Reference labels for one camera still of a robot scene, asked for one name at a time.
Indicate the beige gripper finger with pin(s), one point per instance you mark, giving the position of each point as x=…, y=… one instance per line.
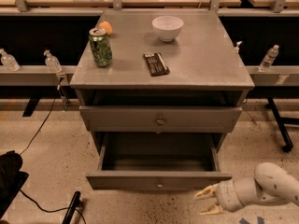
x=212, y=210
x=206, y=193

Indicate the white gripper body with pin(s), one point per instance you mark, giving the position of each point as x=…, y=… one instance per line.
x=227, y=196

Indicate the grey drawer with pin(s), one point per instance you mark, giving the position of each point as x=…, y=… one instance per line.
x=160, y=119
x=151, y=161

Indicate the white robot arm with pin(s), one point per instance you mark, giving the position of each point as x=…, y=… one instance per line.
x=270, y=185

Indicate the grey metal drawer cabinet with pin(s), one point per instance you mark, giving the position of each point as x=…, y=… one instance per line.
x=205, y=69

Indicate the grey top drawer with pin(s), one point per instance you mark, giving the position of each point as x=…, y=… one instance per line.
x=160, y=119

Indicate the black table leg right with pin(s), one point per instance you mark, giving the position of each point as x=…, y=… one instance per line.
x=281, y=122

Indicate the black bar on floor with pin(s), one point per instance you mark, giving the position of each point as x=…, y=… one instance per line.
x=75, y=202

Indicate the black snack bar packet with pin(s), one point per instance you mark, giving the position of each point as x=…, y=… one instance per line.
x=156, y=64

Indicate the small pump bottle behind cabinet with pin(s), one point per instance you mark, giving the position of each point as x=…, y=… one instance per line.
x=238, y=44

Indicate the clear water bottle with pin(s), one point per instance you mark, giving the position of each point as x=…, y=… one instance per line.
x=268, y=59

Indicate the white bowl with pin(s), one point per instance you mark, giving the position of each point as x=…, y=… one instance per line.
x=167, y=28

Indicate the green soda can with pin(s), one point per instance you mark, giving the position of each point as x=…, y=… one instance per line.
x=100, y=46

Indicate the orange fruit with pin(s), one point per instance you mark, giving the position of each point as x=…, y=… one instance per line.
x=107, y=26

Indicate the black object lower left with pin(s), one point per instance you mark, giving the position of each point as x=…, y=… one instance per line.
x=11, y=178

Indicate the clear sanitizer pump bottle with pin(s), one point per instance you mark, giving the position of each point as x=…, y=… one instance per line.
x=52, y=62

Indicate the clear sanitizer bottle far left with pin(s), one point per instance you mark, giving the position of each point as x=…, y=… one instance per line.
x=8, y=61

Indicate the grey bench rail right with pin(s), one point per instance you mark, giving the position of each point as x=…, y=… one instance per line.
x=280, y=76

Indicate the grey bench rail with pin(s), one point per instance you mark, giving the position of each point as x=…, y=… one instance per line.
x=280, y=76
x=28, y=75

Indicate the grey bench rail left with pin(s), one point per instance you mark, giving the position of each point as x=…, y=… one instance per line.
x=28, y=75

